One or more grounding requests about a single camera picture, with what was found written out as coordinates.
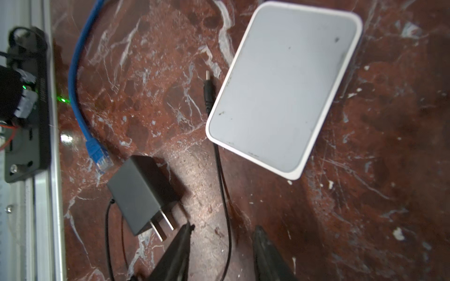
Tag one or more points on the black power adapter cube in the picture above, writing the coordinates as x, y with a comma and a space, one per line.
143, 195

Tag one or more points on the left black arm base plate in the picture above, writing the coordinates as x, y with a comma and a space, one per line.
25, 118

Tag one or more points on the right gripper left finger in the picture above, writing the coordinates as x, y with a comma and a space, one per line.
174, 265

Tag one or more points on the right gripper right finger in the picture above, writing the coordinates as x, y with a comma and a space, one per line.
268, 262

